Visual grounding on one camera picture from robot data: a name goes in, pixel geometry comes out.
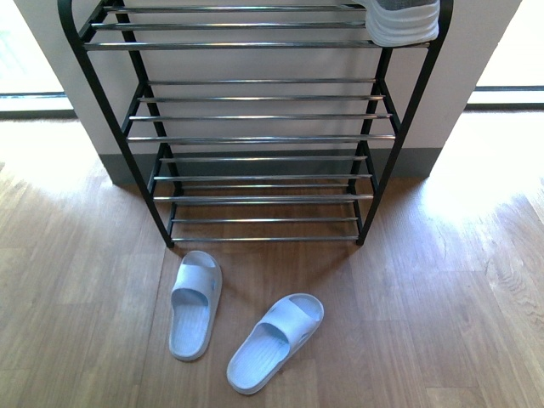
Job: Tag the light blue slipper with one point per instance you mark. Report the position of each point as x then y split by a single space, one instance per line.
277 336
194 299

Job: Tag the black metal shoe rack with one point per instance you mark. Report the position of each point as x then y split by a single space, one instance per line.
252 121

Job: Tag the grey knit sneaker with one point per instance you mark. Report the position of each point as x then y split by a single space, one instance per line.
400 23

